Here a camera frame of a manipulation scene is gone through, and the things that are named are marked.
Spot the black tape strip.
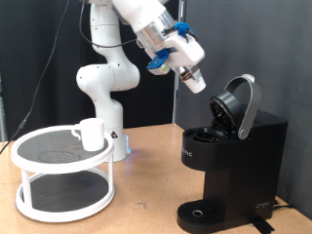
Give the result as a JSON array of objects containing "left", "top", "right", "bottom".
[{"left": 249, "top": 215, "right": 276, "bottom": 234}]

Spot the blue cable clip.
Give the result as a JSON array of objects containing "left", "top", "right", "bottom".
[{"left": 174, "top": 21, "right": 196, "bottom": 37}]

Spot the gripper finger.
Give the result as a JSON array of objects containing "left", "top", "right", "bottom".
[
  {"left": 175, "top": 65, "right": 190, "bottom": 82},
  {"left": 190, "top": 65, "right": 204, "bottom": 81}
]

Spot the black power cord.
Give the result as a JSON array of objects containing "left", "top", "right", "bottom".
[{"left": 272, "top": 198, "right": 295, "bottom": 211}]

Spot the black Keurig coffee machine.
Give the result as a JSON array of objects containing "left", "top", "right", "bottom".
[{"left": 176, "top": 73, "right": 289, "bottom": 234}]

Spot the white two-tier turntable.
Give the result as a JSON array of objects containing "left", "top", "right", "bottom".
[{"left": 10, "top": 125, "right": 116, "bottom": 223}]

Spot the wrist camera on blue mount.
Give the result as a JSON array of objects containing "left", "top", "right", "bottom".
[{"left": 145, "top": 48, "right": 171, "bottom": 76}]

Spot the white mug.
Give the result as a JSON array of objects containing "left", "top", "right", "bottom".
[{"left": 70, "top": 117, "right": 105, "bottom": 152}]

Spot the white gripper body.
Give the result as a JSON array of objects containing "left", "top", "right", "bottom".
[{"left": 164, "top": 32, "right": 206, "bottom": 69}]

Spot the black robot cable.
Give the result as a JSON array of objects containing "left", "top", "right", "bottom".
[{"left": 0, "top": 0, "right": 140, "bottom": 154}]

